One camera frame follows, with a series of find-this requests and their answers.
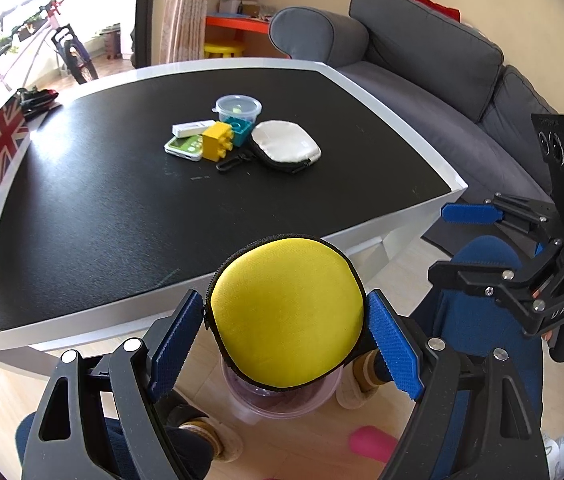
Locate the black sliding door frame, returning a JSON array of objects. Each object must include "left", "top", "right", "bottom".
[{"left": 129, "top": 0, "right": 160, "bottom": 68}]

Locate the grey fabric sofa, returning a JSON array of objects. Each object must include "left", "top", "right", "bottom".
[{"left": 268, "top": 0, "right": 564, "bottom": 206}]

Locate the patterned beige curtain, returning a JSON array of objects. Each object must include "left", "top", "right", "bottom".
[{"left": 162, "top": 0, "right": 210, "bottom": 63}]

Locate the white and pink bicycle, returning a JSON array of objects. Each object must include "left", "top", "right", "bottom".
[{"left": 0, "top": 0, "right": 100, "bottom": 86}]

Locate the white round zip pouch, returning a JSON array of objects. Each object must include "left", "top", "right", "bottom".
[{"left": 248, "top": 120, "right": 323, "bottom": 176}]

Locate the black and red cloth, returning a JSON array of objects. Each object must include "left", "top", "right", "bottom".
[{"left": 16, "top": 87, "right": 63, "bottom": 121}]

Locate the dark beige-soled slipper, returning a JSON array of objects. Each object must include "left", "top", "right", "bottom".
[
  {"left": 177, "top": 412, "right": 243, "bottom": 463},
  {"left": 337, "top": 352, "right": 387, "bottom": 408}
]

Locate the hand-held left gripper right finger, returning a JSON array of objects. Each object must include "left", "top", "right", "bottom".
[{"left": 366, "top": 289, "right": 548, "bottom": 480}]

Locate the yellow plastic stool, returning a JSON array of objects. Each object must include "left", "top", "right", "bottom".
[{"left": 204, "top": 42, "right": 247, "bottom": 60}]

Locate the orange low table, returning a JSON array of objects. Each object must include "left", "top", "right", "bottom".
[{"left": 205, "top": 14, "right": 275, "bottom": 36}]

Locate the purple plastic stool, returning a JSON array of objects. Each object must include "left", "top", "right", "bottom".
[{"left": 102, "top": 30, "right": 122, "bottom": 58}]

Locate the black carabiner clip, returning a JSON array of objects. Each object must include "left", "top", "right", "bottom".
[{"left": 216, "top": 150, "right": 255, "bottom": 172}]

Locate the pink object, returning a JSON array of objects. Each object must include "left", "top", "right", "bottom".
[{"left": 349, "top": 425, "right": 397, "bottom": 461}]

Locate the green and white packet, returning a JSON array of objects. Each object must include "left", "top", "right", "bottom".
[{"left": 164, "top": 136, "right": 207, "bottom": 162}]

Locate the red cushion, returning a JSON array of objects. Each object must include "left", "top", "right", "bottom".
[{"left": 396, "top": 0, "right": 461, "bottom": 23}]

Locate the clear round plastic container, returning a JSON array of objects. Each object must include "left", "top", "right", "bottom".
[{"left": 212, "top": 95, "right": 263, "bottom": 126}]

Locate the pink translucent trash bin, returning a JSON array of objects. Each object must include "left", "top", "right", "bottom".
[{"left": 219, "top": 355, "right": 343, "bottom": 428}]

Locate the teal toy brick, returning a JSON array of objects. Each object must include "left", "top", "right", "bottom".
[{"left": 225, "top": 115, "right": 253, "bottom": 147}]

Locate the white plastic stick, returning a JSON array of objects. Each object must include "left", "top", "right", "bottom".
[{"left": 172, "top": 119, "right": 217, "bottom": 139}]

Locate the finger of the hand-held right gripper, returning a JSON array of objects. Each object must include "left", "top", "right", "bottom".
[
  {"left": 428, "top": 239, "right": 564, "bottom": 307},
  {"left": 440, "top": 194, "right": 562, "bottom": 245}
]

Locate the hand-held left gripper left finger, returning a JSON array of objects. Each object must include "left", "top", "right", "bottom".
[{"left": 21, "top": 289, "right": 213, "bottom": 480}]

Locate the yellow round zip pouch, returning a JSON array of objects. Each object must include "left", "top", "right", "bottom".
[{"left": 204, "top": 233, "right": 367, "bottom": 392}]

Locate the yellow toy brick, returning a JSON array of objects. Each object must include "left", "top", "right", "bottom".
[{"left": 202, "top": 121, "right": 235, "bottom": 162}]

